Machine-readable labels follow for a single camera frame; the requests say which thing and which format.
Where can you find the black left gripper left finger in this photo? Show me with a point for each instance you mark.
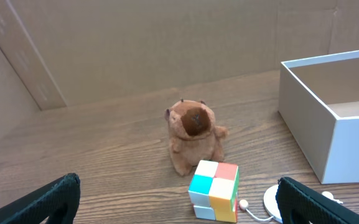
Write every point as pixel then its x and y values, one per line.
pixel 56 202

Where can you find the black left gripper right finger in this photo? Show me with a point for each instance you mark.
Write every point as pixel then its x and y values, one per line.
pixel 299 204

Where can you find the colourful two-by-two puzzle cube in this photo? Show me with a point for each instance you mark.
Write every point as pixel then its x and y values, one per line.
pixel 213 191

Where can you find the brown capybara plush toy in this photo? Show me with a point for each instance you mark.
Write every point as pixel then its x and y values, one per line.
pixel 193 135

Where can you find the white pellet drum toy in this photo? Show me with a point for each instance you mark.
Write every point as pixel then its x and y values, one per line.
pixel 270 204

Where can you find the white open cardboard box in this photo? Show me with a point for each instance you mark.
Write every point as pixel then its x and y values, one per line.
pixel 319 102

